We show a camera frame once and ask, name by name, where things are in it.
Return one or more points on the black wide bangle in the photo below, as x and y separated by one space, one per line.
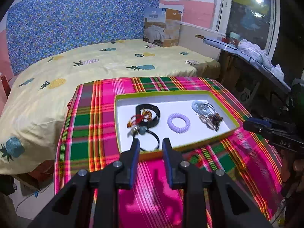
148 115

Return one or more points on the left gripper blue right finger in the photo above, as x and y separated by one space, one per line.
172 159

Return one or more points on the teal cup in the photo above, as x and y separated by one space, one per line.
234 38

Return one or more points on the white crumpled cloth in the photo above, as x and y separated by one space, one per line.
256 53

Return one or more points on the bedding product cardboard box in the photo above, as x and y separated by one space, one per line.
162 26

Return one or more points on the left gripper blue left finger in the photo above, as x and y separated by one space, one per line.
130 161

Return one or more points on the yellow pineapple bed sheet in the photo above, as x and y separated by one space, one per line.
35 111

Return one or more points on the grey checked side table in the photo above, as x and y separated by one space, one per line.
234 51

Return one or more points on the green rimmed white tray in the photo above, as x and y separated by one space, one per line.
178 121

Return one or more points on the brown hair clips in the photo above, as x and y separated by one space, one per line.
212 121

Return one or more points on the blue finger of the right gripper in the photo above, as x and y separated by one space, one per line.
252 127
258 121

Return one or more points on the blue floral headboard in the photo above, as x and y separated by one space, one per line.
38 29

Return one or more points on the white window frame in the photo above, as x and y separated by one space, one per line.
257 21

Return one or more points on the pink green plaid cloth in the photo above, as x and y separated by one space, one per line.
88 141

